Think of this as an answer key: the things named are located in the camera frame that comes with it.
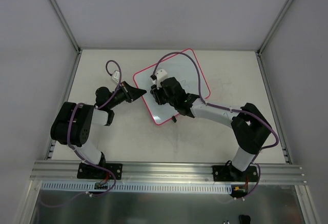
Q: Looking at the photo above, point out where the black whiteboard eraser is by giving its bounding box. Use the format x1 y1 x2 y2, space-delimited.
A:
153 94 161 105

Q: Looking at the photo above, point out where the aluminium mounting rail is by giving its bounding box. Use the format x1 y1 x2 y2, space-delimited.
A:
29 160 308 185

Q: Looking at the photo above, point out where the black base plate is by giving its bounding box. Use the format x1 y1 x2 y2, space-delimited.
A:
212 165 259 182
77 162 123 180

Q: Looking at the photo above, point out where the right aluminium frame post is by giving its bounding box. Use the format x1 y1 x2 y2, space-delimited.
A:
257 0 294 55

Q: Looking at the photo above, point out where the black object bottom edge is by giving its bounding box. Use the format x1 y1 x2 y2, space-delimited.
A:
239 215 251 224

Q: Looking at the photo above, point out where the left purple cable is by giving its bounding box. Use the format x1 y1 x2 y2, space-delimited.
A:
38 59 122 207

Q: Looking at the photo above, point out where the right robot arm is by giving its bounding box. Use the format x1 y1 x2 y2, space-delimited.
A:
150 74 273 181

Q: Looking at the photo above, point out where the left aluminium frame post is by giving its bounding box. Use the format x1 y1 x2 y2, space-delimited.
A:
48 0 81 54

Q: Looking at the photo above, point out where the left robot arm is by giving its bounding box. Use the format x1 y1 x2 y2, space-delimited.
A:
50 81 147 178

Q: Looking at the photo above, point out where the slotted cable duct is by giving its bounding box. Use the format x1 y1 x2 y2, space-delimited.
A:
40 181 232 195

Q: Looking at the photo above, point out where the pink framed whiteboard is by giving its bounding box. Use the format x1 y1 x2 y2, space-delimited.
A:
133 49 211 126

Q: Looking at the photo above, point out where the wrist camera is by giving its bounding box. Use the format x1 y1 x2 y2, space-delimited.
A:
111 70 121 85
150 69 168 89

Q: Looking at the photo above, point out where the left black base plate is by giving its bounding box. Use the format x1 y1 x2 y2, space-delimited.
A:
77 162 123 180

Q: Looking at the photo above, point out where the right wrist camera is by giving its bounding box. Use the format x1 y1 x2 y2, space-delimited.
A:
150 69 168 89

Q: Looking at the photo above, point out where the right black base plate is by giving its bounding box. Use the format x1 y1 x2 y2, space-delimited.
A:
212 165 259 182

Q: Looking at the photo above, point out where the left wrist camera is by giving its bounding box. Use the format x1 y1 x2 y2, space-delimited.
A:
111 70 121 85

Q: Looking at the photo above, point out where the aluminium frame post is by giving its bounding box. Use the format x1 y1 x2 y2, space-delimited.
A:
48 0 81 54
257 0 294 55

